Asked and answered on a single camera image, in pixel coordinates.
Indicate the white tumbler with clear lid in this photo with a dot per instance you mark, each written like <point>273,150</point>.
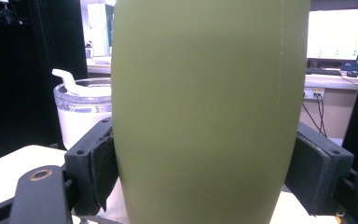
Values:
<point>77,124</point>

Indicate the white power strip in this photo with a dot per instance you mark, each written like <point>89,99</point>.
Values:
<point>313,93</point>

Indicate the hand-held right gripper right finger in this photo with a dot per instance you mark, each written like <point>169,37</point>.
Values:
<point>320,168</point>

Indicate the white cabinet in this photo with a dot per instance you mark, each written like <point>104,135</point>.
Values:
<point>101,29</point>

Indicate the black keyboard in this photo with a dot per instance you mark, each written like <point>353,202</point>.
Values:
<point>323,71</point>

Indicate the black computer mouse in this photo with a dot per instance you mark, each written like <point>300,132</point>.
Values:
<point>352,74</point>

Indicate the green bottle with white cap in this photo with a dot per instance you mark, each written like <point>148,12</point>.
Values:
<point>205,109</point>

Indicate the beige wooden desk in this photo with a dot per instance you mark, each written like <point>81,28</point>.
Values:
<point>332,109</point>

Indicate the computer monitor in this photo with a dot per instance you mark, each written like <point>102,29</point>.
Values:
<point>337,34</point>

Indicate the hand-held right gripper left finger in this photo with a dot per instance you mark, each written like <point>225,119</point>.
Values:
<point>87,161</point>

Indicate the black metal stand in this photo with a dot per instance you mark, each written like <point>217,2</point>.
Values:
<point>3,14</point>

